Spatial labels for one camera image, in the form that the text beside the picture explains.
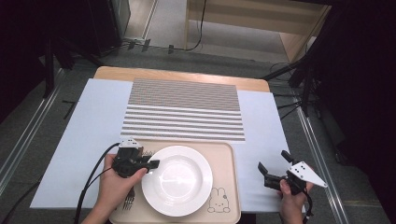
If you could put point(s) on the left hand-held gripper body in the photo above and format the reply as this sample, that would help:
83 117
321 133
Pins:
129 161

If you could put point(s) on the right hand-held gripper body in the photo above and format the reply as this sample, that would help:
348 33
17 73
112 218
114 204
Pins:
300 175

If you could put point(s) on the white deep plate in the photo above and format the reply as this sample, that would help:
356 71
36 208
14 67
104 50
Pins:
177 182

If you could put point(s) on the beige tray with rabbit print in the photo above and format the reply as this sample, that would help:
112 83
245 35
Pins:
224 161

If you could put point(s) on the person's right hand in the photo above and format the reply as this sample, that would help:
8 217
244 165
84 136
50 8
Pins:
295 202

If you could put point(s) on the person's left hand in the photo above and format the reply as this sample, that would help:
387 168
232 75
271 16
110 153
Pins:
115 189

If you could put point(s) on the white table cover sheet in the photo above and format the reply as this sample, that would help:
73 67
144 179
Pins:
93 124

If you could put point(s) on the striped woven placemat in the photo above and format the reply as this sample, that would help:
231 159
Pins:
183 109

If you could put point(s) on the wooden table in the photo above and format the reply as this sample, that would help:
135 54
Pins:
186 74

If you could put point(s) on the black metal stand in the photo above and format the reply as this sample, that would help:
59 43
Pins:
49 62
308 62

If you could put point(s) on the dark cabinet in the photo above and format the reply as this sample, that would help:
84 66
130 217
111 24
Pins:
106 21

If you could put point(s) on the light wooden cabinet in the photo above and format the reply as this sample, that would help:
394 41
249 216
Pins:
249 15

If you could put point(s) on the metal floor rail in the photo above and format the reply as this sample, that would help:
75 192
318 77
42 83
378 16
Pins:
28 133
323 174

